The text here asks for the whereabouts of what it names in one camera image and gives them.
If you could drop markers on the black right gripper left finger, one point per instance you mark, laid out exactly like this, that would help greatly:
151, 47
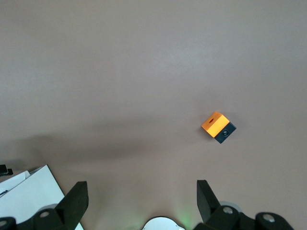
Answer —
69, 206

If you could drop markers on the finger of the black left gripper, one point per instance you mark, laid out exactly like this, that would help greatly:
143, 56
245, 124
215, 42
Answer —
3, 169

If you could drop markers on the orange and black button box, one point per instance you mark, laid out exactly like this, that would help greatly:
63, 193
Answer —
214, 125

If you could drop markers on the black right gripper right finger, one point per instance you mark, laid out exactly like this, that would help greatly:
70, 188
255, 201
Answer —
208, 208

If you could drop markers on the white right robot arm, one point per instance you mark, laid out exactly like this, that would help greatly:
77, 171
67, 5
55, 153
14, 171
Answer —
160, 224

